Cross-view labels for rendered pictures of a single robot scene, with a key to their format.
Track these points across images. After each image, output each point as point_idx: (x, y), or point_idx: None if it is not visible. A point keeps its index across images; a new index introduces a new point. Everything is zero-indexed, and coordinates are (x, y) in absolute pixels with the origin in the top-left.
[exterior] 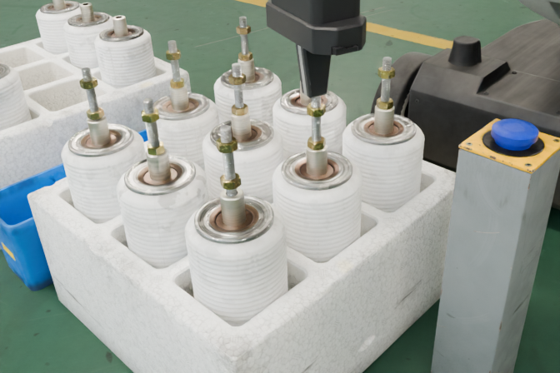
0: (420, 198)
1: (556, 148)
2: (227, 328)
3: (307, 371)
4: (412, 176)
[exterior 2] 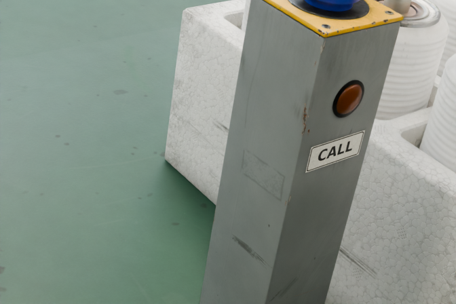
0: (434, 165)
1: (302, 17)
2: (221, 11)
3: (224, 133)
4: (450, 130)
